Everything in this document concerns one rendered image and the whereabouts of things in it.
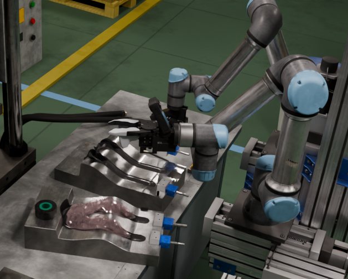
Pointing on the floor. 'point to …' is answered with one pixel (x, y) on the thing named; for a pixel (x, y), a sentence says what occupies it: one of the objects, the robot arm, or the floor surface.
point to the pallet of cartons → (111, 6)
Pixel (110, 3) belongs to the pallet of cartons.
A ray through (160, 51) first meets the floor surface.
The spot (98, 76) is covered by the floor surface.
